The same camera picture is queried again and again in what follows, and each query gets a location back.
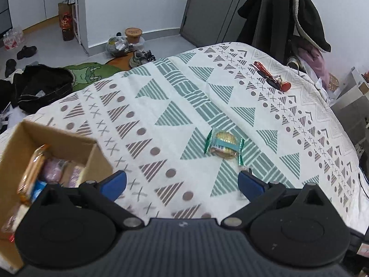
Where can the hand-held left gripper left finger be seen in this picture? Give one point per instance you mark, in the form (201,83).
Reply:
(115,183)

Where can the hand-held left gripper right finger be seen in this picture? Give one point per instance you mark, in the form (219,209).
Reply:
(249,183)

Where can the brown cardboard box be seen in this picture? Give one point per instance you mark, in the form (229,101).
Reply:
(95,161)

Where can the green round biscuit packet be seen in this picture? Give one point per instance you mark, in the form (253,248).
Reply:
(222,145)

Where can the long orange cracker packet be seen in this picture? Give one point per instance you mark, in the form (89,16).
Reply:
(31,173)

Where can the purple snack packet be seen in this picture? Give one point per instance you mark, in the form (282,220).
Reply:
(52,168)

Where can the red and black tool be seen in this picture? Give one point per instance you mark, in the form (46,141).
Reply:
(269,78)

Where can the green floor mat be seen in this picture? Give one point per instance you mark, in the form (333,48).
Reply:
(89,75)

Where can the black clothes pile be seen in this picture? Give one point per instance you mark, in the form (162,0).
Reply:
(43,86)

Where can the grey sneaker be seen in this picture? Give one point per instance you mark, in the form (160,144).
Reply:
(141,59)

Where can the grey white side cabinet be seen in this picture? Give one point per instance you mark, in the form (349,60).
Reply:
(351,106)

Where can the tan woven item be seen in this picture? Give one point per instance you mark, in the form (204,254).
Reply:
(333,82)

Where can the clear plastic trash bag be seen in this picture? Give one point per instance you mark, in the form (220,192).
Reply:
(116,46)

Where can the pink clothes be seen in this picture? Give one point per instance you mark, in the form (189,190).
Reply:
(312,60)

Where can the orange instant noodle cup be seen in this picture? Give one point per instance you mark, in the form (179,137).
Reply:
(134,34)

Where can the black shoe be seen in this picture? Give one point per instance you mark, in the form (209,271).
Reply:
(26,52)
(10,67)

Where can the oil bottle red label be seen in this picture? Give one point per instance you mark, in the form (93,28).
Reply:
(67,28)

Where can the black chair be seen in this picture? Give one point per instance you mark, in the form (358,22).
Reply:
(274,20)

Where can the white shelf rack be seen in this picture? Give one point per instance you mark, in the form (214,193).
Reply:
(79,20)

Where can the pack of water bottles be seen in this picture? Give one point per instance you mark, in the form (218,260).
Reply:
(13,40)

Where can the black jacket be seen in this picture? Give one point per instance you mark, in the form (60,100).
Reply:
(305,14)

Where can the brown paper bag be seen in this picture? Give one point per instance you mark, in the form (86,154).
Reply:
(63,10)

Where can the grey wardrobe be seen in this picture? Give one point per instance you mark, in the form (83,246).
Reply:
(207,5)

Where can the white floor cabinets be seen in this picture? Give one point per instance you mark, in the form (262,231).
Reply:
(28,3)

